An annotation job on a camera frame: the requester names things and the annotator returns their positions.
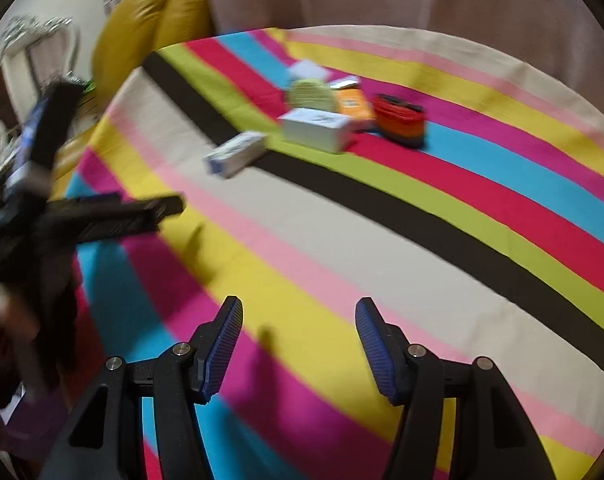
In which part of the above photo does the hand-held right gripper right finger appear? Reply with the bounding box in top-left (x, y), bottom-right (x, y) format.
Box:
top-left (354, 296), bottom-right (557, 480)

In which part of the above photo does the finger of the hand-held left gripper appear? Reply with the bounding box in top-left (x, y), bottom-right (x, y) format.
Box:
top-left (4, 80), bottom-right (85, 196)
top-left (47, 194), bottom-right (187, 243)

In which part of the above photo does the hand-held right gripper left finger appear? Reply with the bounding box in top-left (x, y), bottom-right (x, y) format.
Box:
top-left (37, 296), bottom-right (245, 480)

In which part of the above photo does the ornate white chair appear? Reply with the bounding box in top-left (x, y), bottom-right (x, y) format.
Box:
top-left (0, 15), bottom-right (83, 161)

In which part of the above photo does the multicolour striped cloth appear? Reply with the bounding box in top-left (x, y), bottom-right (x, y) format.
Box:
top-left (47, 25), bottom-right (604, 480)

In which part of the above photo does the small white toothpaste box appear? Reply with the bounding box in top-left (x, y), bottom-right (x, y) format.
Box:
top-left (203, 131), bottom-right (269, 181)

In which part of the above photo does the yellow leather sofa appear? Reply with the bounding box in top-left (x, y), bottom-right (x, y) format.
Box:
top-left (52, 0), bottom-right (215, 186)

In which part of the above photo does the purple object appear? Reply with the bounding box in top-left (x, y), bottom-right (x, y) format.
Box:
top-left (0, 395), bottom-right (73, 461)

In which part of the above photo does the white box with barcode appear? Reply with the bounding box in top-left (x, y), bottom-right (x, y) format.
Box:
top-left (278, 107), bottom-right (355, 155)

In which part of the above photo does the green round sponge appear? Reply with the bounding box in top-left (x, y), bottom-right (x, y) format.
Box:
top-left (286, 77), bottom-right (340, 113)

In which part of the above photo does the white foam block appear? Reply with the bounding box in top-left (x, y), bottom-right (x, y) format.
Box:
top-left (287, 59), bottom-right (330, 83)

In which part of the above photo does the orange tissue pack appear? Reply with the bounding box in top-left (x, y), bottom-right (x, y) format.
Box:
top-left (334, 87), bottom-right (377, 128)

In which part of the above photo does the red orange webbing strap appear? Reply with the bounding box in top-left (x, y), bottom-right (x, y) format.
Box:
top-left (371, 92), bottom-right (427, 148)

